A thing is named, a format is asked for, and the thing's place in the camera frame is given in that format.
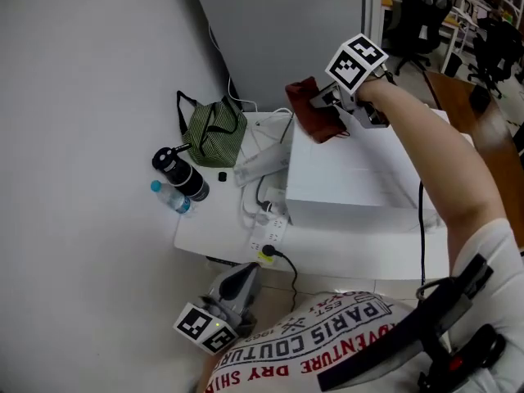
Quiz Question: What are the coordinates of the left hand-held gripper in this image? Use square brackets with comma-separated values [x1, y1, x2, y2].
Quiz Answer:
[173, 261, 264, 355]

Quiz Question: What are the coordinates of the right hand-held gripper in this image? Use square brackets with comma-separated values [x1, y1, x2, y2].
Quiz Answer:
[309, 33, 397, 129]

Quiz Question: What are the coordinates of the dark red cloth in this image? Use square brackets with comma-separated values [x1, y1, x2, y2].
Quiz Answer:
[285, 75, 352, 144]

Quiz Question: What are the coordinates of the white microwave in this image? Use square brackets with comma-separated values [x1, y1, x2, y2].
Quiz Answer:
[285, 106, 476, 235]

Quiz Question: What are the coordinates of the person's right forearm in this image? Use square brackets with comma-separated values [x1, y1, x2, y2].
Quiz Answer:
[355, 80, 507, 242]

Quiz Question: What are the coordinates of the white power strip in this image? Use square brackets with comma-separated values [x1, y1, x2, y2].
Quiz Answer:
[247, 215, 290, 258]

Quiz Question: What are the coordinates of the grey partition panel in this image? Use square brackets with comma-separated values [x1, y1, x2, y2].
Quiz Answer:
[187, 0, 368, 114]

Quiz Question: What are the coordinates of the white flat box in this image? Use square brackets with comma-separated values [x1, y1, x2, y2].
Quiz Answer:
[233, 143, 292, 187]

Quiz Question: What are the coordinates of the white plug adapter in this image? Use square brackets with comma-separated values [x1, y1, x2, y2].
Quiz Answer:
[242, 185, 288, 225]

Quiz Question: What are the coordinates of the person's white printed shirt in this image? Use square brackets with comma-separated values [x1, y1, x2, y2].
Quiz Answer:
[196, 218, 524, 393]

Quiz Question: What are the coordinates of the clear blue-capped water bottle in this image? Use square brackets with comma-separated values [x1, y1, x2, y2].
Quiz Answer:
[150, 179, 192, 216]

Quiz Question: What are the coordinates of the green striped lunch bag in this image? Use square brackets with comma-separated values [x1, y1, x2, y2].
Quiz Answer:
[176, 90, 249, 169]

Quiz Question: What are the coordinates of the black insulated flask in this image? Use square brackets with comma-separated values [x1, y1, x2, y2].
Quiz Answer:
[151, 142, 211, 203]

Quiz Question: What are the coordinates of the black office chair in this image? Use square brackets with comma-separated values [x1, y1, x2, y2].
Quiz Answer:
[466, 16, 524, 100]
[386, 0, 452, 77]

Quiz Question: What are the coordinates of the black waste bin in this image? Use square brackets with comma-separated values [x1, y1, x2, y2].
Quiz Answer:
[443, 51, 464, 78]

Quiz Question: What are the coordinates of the brown wooden desk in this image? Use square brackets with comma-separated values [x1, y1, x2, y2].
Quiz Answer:
[423, 70, 524, 250]

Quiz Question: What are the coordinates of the black chest harness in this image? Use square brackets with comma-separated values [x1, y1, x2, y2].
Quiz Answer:
[316, 253, 509, 393]

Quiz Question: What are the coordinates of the black plug with cable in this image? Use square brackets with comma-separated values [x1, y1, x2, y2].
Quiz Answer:
[260, 244, 299, 314]

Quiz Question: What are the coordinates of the white charger cable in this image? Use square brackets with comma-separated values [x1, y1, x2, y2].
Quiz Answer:
[207, 21, 260, 113]

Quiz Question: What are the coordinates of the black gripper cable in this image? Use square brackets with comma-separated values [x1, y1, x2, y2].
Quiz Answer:
[417, 180, 427, 288]

